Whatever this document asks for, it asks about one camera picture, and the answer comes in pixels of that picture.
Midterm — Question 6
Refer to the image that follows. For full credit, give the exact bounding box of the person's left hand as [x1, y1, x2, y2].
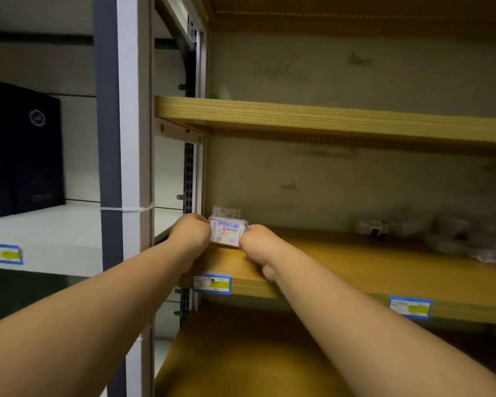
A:
[167, 213, 212, 274]

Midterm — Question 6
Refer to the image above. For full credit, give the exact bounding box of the person's right hand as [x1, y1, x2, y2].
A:
[238, 224, 292, 282]

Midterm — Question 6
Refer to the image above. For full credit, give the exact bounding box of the small jar with black label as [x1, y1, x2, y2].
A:
[354, 218, 391, 240]

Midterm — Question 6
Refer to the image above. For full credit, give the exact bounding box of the person's left forearm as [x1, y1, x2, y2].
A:
[0, 243, 191, 397]

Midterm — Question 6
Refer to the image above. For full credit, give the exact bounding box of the person's right forearm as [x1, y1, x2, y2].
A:
[271, 243, 496, 397]

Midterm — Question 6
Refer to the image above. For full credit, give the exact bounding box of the blue price label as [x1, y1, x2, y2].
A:
[0, 243, 24, 266]
[388, 295, 434, 320]
[192, 273, 233, 296]

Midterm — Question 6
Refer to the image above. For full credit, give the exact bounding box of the white metal crossbar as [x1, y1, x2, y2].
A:
[155, 117, 206, 145]
[155, 0, 209, 48]

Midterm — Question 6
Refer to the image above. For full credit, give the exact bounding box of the white cable tie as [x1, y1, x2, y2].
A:
[100, 202, 154, 214]

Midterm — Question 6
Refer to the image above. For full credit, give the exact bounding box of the grey white shelf post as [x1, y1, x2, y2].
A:
[92, 0, 156, 397]

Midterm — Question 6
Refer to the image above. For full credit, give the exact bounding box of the black metal bracket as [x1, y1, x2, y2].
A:
[0, 30, 191, 98]

